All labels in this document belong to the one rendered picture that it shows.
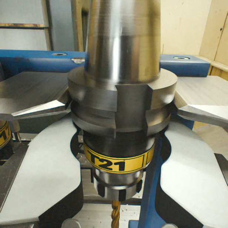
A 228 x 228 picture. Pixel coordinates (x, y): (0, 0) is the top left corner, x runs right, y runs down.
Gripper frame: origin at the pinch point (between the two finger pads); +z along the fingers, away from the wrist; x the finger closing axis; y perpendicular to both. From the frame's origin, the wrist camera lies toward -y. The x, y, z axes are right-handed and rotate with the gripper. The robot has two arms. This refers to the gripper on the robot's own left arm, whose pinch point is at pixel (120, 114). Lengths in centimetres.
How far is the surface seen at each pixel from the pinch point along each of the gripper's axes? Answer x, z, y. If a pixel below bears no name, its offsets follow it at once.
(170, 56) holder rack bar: 4.3, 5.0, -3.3
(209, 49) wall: 48, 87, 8
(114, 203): -0.2, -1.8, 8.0
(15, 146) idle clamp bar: -26.4, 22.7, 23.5
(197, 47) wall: 46, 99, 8
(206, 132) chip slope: 41, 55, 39
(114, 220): -0.1, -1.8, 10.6
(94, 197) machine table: -4.9, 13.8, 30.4
